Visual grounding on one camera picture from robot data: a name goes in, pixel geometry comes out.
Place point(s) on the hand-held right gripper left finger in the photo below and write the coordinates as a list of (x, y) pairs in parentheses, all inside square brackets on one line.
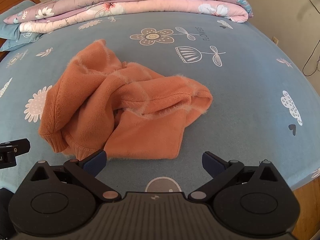
[(96, 160)]

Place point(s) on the wall socket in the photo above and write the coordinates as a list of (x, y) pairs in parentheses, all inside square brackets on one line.
[(275, 40)]

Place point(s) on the orange knit sweater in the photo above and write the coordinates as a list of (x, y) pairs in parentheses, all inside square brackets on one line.
[(150, 100)]

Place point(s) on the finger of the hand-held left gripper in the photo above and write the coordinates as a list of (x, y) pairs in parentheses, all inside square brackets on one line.
[(17, 147)]

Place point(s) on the pink and lilac floral quilt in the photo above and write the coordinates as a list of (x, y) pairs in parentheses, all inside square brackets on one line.
[(125, 5)]

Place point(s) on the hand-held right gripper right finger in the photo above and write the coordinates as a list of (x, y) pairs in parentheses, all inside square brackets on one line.
[(212, 164)]

